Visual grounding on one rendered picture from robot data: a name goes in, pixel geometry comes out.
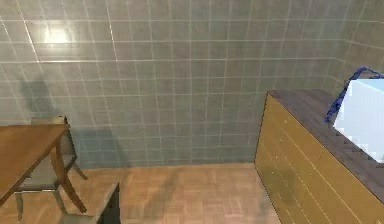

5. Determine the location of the yellow wooden cupboard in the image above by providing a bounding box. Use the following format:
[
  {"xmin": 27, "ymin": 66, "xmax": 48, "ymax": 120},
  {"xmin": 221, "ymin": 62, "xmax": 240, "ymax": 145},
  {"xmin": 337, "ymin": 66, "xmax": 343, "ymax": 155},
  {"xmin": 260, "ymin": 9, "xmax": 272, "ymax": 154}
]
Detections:
[{"xmin": 254, "ymin": 88, "xmax": 384, "ymax": 224}]

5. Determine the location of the grey chair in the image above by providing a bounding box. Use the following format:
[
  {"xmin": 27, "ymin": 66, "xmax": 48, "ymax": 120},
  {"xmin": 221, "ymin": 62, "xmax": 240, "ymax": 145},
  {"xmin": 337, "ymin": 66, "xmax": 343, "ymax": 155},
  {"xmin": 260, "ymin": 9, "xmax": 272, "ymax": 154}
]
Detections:
[{"xmin": 13, "ymin": 115, "xmax": 89, "ymax": 222}]

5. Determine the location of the pale blue box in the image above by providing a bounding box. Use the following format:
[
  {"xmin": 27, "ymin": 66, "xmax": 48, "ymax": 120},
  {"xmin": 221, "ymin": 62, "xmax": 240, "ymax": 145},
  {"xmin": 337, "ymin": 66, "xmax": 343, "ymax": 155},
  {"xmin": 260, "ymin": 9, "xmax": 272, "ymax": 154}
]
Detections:
[{"xmin": 333, "ymin": 77, "xmax": 384, "ymax": 164}]

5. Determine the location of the brown wooden table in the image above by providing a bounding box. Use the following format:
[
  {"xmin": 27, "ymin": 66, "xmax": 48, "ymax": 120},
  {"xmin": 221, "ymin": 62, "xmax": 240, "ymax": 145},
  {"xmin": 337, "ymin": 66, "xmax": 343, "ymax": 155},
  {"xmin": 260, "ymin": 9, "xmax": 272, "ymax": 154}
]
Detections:
[{"xmin": 0, "ymin": 123, "xmax": 88, "ymax": 214}]

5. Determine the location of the blue necklace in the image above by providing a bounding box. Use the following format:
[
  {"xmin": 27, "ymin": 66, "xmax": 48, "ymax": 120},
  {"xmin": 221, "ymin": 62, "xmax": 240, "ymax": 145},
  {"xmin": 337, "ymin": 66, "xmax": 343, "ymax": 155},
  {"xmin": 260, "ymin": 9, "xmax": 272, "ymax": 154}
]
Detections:
[{"xmin": 322, "ymin": 66, "xmax": 384, "ymax": 125}]

